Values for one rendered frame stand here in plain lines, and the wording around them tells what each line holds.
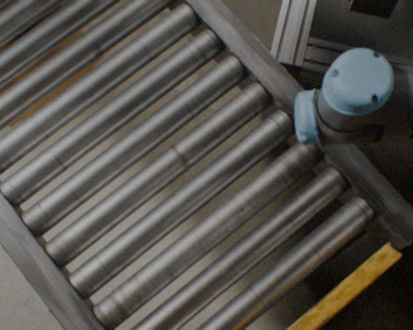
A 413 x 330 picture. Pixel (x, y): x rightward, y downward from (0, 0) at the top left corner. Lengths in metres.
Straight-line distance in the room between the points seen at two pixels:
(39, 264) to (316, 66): 0.98
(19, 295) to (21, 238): 0.83
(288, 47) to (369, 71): 1.03
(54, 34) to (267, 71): 0.38
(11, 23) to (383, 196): 0.70
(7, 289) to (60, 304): 0.87
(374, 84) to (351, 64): 0.03
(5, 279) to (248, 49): 1.06
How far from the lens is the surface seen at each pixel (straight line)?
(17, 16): 1.27
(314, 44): 1.85
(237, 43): 1.20
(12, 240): 1.14
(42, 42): 1.24
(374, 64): 0.82
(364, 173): 1.15
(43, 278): 1.12
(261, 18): 2.12
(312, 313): 1.08
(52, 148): 1.16
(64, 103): 1.18
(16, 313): 1.96
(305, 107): 0.92
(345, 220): 1.12
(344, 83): 0.81
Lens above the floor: 1.88
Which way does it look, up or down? 75 degrees down
